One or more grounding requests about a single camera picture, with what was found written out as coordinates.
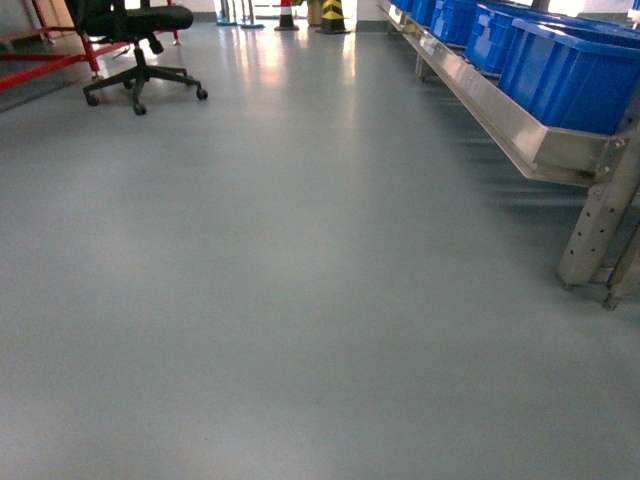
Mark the black office chair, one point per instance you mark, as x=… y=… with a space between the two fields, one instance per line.
x=111 y=22

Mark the red metal table frame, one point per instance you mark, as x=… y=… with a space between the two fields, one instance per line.
x=49 y=63

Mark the stainless steel rack frame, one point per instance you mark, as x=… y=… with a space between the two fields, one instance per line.
x=608 y=166

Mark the right red white cone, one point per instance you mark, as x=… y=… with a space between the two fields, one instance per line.
x=286 y=17

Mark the blue plastic bin right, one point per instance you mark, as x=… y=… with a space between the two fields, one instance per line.
x=571 y=78

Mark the yellow black striped cone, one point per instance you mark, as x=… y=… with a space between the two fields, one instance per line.
x=332 y=19

